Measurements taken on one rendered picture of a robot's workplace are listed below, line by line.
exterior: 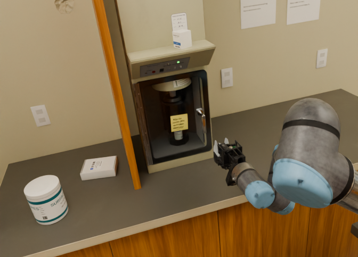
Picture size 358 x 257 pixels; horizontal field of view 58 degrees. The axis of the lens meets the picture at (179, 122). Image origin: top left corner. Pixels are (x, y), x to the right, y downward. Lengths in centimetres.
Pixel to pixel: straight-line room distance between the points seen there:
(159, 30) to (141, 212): 71
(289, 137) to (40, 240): 100
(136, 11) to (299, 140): 80
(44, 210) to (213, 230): 69
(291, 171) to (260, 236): 97
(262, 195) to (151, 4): 77
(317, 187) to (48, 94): 142
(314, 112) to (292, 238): 109
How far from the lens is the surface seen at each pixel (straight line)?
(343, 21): 224
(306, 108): 71
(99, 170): 155
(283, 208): 108
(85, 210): 141
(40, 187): 136
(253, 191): 97
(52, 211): 137
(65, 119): 182
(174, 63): 123
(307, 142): 68
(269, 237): 163
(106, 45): 116
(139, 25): 126
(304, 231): 173
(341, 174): 71
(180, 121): 140
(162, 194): 138
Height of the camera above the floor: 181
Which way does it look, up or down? 27 degrees down
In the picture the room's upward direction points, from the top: 7 degrees counter-clockwise
